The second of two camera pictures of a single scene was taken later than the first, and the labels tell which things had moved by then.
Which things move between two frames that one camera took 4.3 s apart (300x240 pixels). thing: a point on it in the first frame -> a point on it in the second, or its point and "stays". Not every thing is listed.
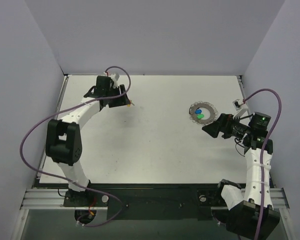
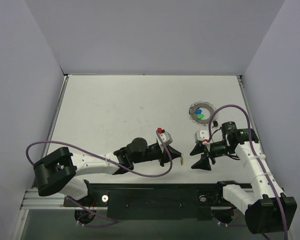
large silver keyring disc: [213, 116] stays
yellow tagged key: [128, 105] -> [182, 161]
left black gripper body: [122, 93] -> [162, 155]
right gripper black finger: [219, 125] -> [203, 163]
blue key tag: [198, 111] stays
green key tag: [200, 116] stays
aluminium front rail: [53, 199] stays
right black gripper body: [222, 126] -> [207, 152]
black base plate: [149, 201] stays
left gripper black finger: [125, 100] -> [174, 153]
